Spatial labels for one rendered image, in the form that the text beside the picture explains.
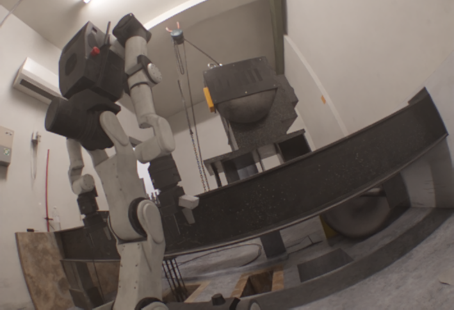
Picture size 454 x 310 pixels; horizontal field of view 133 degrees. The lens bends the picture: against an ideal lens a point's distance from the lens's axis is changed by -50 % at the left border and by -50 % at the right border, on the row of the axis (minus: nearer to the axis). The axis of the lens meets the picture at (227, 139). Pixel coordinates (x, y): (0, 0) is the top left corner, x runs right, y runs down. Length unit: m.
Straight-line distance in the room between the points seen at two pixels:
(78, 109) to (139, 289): 0.58
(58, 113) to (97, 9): 2.10
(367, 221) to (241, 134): 1.07
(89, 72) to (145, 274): 0.70
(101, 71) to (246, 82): 0.93
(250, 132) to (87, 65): 1.02
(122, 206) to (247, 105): 0.93
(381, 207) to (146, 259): 1.40
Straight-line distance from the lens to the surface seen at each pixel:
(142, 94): 0.63
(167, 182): 0.55
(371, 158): 0.97
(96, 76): 0.78
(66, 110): 0.65
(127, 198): 0.69
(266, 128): 1.33
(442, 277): 0.88
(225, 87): 1.31
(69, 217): 2.14
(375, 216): 1.50
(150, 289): 0.70
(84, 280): 1.76
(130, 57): 0.73
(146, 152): 0.59
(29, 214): 1.97
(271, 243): 1.89
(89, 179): 0.87
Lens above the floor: 0.56
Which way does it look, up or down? 19 degrees up
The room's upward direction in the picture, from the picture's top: 19 degrees counter-clockwise
